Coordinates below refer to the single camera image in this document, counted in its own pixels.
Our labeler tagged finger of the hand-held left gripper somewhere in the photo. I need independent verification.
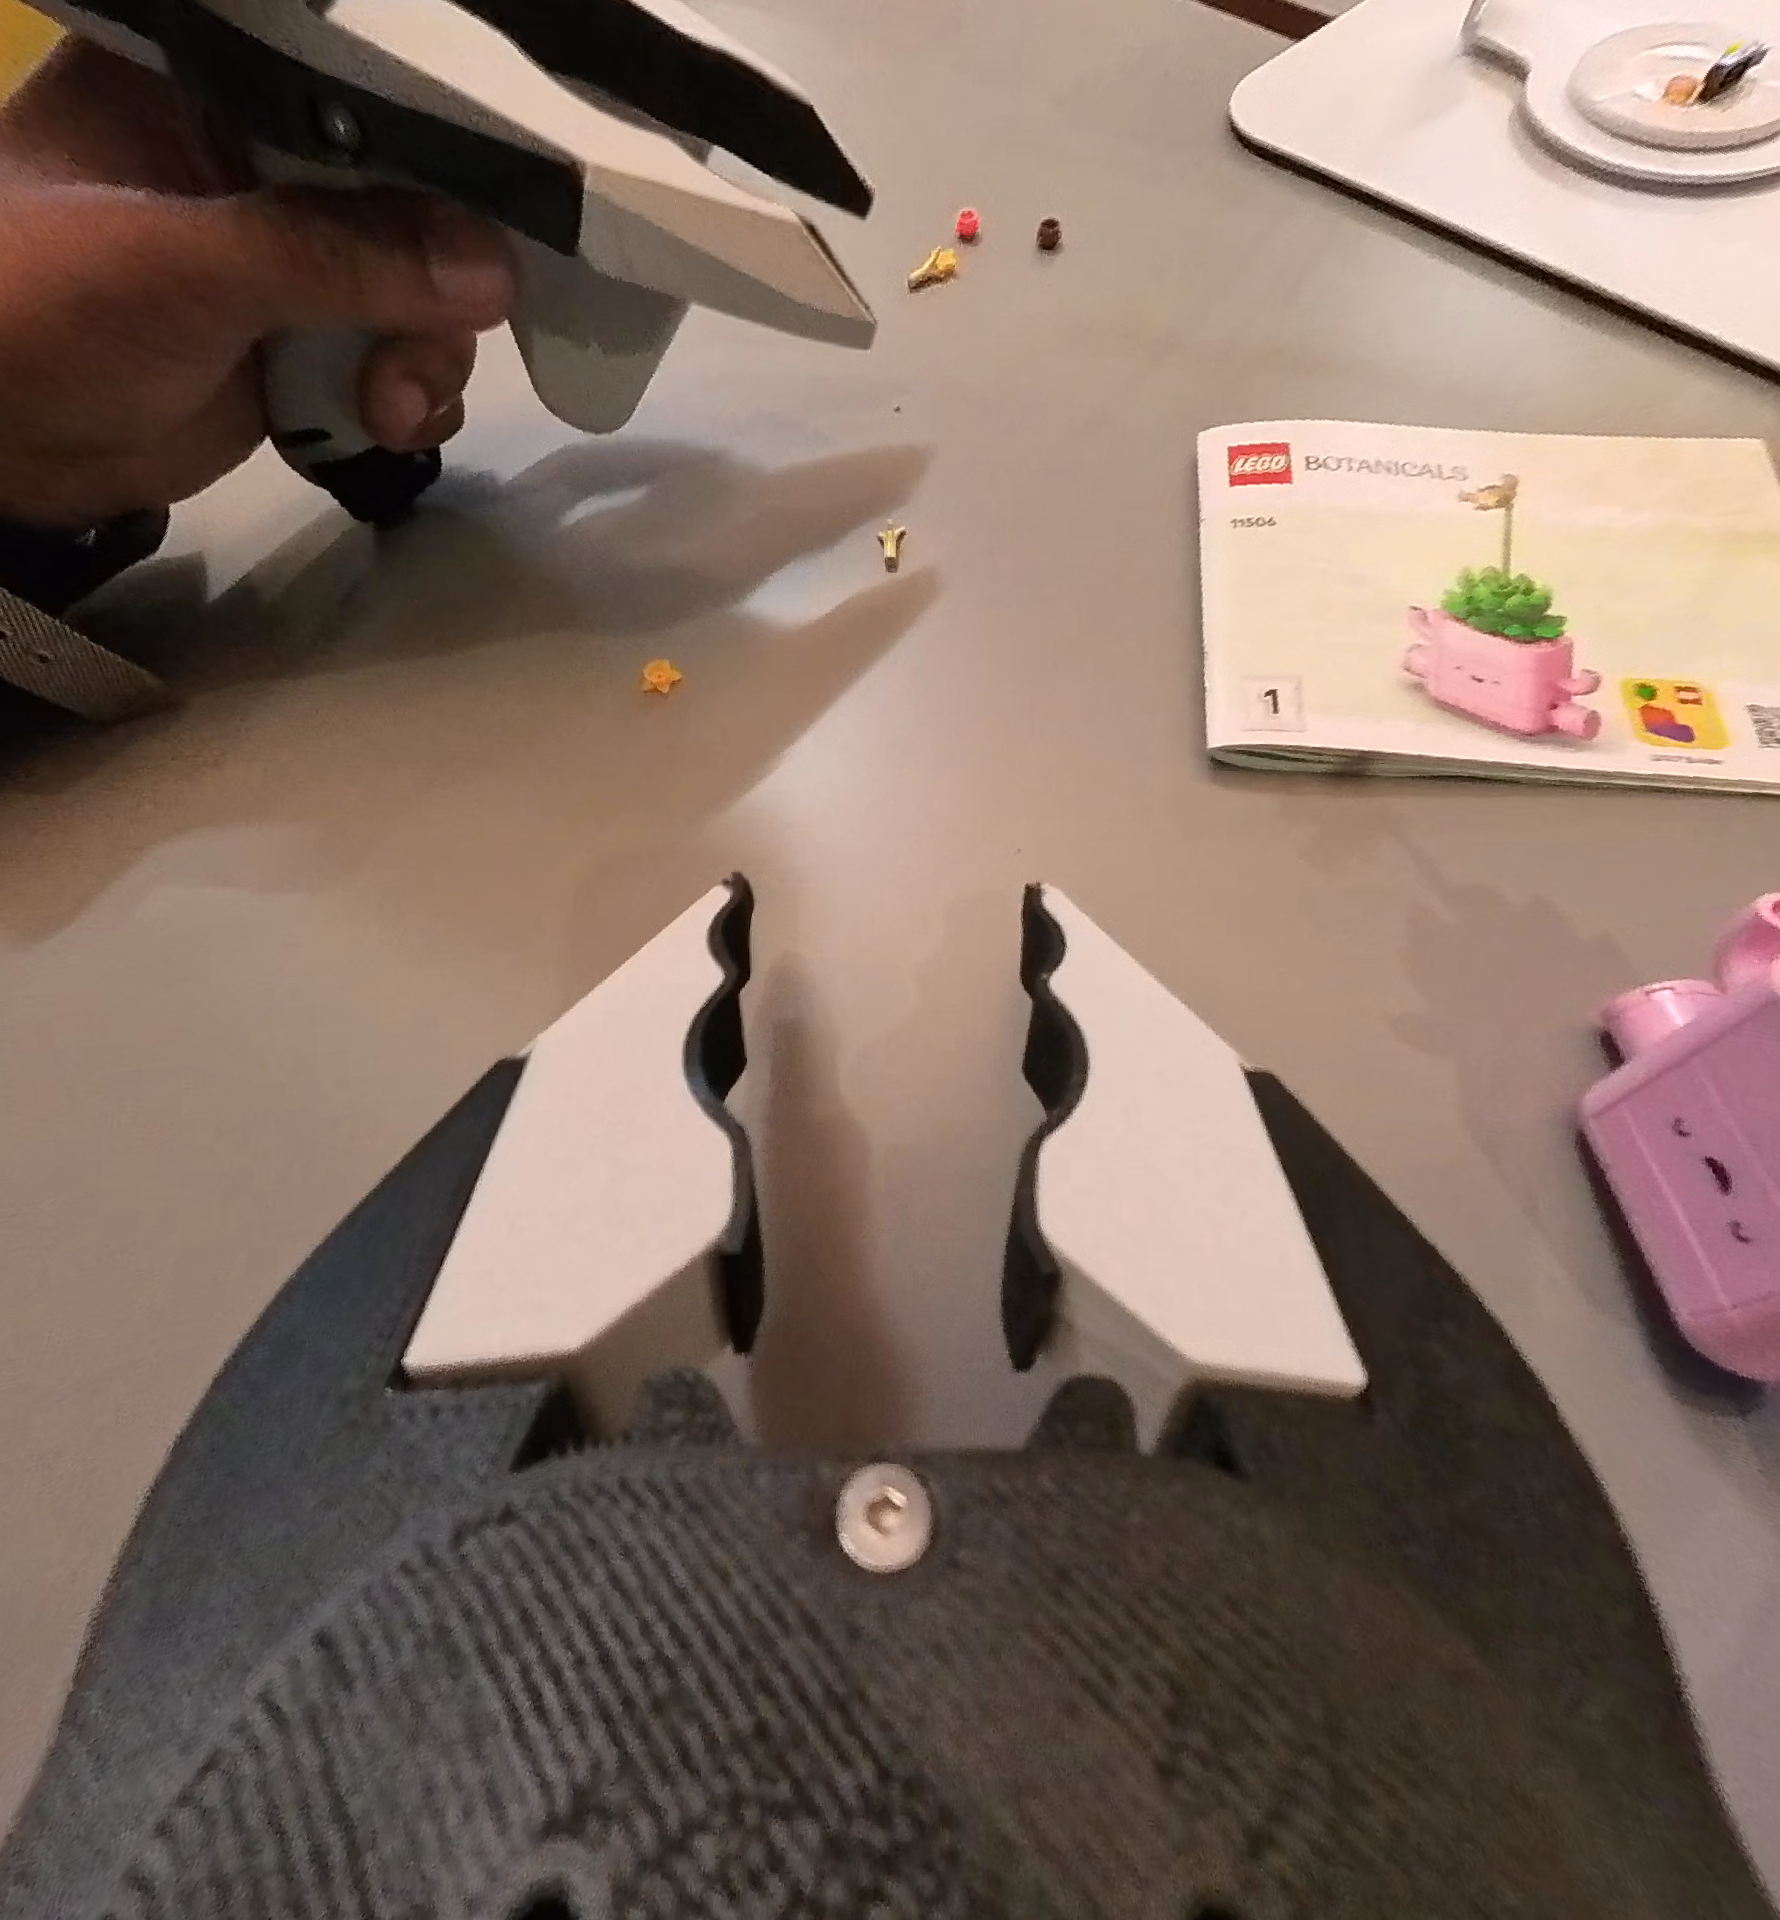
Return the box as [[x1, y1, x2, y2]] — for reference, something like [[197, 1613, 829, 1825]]
[[514, 148, 881, 441], [324, 0, 877, 222]]

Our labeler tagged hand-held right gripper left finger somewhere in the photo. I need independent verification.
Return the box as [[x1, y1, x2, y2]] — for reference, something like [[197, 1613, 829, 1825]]
[[401, 874, 766, 1389]]

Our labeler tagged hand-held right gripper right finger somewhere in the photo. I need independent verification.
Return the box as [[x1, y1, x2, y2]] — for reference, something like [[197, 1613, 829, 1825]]
[[1002, 881, 1370, 1455]]

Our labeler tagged pink toy brick pot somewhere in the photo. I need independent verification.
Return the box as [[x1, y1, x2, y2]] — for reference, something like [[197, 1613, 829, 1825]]
[[1579, 893, 1780, 1427]]

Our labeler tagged toy brick instruction booklet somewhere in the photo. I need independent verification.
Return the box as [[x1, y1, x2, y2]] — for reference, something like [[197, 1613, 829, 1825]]
[[1198, 425, 1780, 801]]

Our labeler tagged person's left hand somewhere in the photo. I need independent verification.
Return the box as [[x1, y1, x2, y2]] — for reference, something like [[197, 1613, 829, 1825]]
[[0, 82, 520, 527]]

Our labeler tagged white book stand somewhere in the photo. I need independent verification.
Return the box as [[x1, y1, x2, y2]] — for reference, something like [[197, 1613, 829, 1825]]
[[1228, 0, 1780, 395]]

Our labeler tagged grey perforated strap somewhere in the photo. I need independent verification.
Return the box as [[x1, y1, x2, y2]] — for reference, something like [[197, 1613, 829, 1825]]
[[0, 539, 175, 724]]

